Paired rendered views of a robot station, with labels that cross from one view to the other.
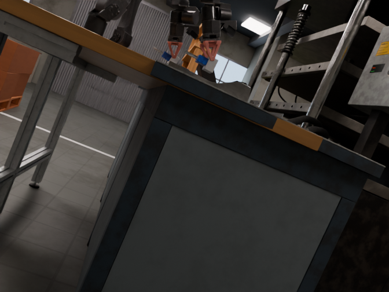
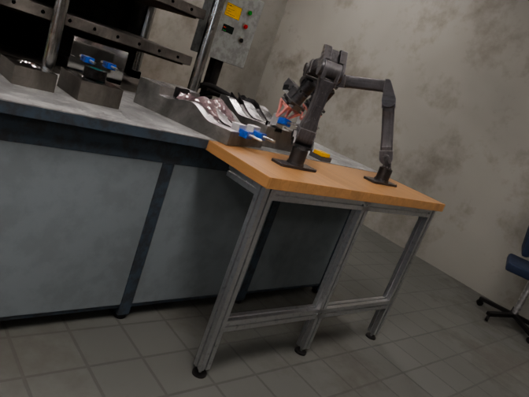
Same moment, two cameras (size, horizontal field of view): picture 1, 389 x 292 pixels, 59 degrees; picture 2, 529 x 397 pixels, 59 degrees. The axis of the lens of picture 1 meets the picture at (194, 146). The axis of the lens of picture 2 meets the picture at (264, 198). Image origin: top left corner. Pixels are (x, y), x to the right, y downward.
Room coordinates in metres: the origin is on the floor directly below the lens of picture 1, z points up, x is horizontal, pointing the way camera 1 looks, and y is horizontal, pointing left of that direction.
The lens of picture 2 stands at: (2.75, 1.99, 1.09)
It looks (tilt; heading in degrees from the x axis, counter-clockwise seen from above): 14 degrees down; 236
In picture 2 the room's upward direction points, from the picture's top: 20 degrees clockwise
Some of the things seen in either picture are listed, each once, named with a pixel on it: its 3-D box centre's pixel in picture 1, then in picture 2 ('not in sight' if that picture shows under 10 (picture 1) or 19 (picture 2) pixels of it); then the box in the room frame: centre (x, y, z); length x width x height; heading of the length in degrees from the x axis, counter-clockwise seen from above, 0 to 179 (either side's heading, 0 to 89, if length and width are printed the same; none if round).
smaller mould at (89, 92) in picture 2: not in sight; (90, 87); (2.41, 0.22, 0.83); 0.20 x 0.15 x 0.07; 103
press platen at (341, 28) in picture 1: (353, 59); not in sight; (2.42, -0.77, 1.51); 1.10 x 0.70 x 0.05; 13
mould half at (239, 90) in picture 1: (213, 90); (252, 119); (1.63, 0.02, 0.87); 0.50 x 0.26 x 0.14; 103
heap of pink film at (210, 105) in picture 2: not in sight; (205, 102); (1.95, 0.18, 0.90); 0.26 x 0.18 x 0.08; 120
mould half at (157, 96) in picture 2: not in sight; (201, 112); (1.96, 0.18, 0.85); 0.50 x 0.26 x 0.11; 120
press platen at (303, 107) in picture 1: (321, 126); (66, 16); (2.41, -0.76, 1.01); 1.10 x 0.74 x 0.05; 13
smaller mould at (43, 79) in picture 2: not in sight; (27, 72); (2.61, 0.23, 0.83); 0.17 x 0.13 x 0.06; 103
